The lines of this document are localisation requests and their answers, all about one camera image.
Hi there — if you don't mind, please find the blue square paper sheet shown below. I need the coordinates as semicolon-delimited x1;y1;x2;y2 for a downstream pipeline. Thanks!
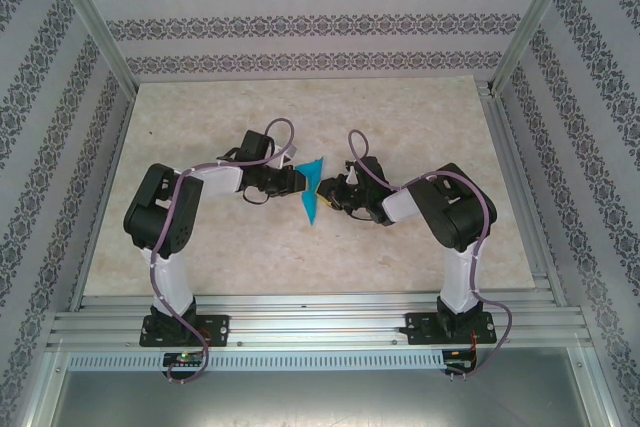
294;156;326;226

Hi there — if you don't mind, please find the grey sheet metal panel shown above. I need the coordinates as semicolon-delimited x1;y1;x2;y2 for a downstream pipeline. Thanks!
19;349;621;427

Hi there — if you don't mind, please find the long aluminium mounting rail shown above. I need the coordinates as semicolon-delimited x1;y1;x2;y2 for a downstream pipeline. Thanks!
47;294;594;351

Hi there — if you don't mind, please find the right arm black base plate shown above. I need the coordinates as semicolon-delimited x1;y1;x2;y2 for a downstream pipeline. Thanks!
404;311;499;347

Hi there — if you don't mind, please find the aluminium side rail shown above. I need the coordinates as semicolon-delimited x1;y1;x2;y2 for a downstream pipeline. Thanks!
69;91;136;311
474;74;569;308

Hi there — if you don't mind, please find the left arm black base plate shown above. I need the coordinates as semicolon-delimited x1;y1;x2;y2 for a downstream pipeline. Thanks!
139;314;231;348

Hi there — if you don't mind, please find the slotted grey cable duct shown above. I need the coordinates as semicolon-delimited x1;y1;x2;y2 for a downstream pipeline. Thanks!
67;350;446;372

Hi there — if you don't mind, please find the aluminium frame post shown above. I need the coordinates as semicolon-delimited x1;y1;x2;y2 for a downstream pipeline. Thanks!
489;0;584;96
42;0;139;93

